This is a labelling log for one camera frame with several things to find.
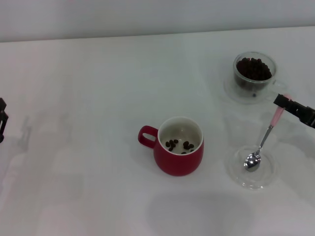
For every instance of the red ceramic mug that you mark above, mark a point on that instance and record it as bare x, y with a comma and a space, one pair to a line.
179, 164

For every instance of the clear glass dish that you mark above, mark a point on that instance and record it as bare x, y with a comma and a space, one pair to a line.
265, 177

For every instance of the heap of coffee beans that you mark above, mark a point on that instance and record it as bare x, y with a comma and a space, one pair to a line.
253, 70

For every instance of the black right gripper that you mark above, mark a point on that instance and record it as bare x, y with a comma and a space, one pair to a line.
304, 114

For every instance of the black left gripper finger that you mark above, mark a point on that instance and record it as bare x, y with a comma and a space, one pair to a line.
2, 118

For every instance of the clear glass saucer under cup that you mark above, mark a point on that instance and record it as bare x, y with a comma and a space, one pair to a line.
231, 96

